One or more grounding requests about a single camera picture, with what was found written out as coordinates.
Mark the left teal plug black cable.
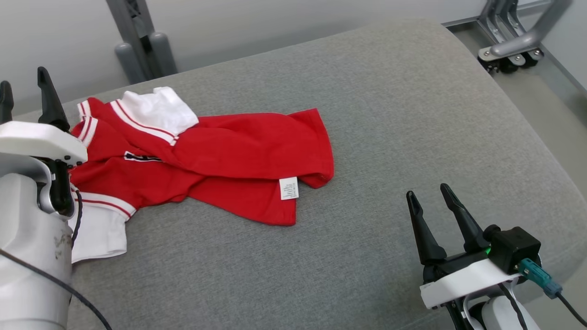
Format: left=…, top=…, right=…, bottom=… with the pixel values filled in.
left=0, top=187, right=113, bottom=330

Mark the right teal plug black cable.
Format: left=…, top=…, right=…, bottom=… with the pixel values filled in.
left=518, top=258, right=587, bottom=327

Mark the grey metal partition post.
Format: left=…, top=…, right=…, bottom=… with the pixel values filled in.
left=106, top=0, right=159, bottom=81

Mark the grey metal stand post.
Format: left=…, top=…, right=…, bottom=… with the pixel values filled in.
left=115, top=43, right=147, bottom=84

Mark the teal plug black cable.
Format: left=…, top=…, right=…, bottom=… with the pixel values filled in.
left=0, top=187, right=113, bottom=330
left=518, top=258, right=587, bottom=327

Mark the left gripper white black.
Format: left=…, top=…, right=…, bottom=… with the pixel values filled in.
left=0, top=67, right=88, bottom=219

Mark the grey cylinder post foot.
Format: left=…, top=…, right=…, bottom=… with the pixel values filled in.
left=149, top=31, right=178, bottom=76

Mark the grey metal wheeled stand base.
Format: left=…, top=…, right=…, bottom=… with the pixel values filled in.
left=477, top=0, right=574, bottom=74

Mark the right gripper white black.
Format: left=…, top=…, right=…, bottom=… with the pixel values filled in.
left=406, top=183, right=521, bottom=310

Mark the red shirt with white sleeves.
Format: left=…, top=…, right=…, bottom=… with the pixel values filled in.
left=69, top=86, right=334, bottom=264

